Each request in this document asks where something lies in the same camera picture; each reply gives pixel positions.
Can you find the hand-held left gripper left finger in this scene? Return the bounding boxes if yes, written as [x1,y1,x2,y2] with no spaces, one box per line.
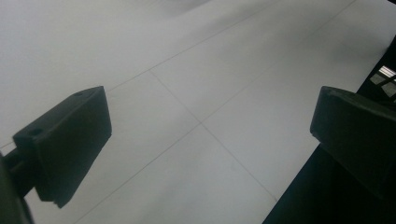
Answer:
[12,86,113,209]

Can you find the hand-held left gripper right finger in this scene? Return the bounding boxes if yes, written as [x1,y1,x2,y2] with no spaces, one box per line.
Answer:
[309,86,396,202]

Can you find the black floor frames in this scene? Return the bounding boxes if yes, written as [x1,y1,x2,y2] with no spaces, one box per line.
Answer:
[368,64,396,99]

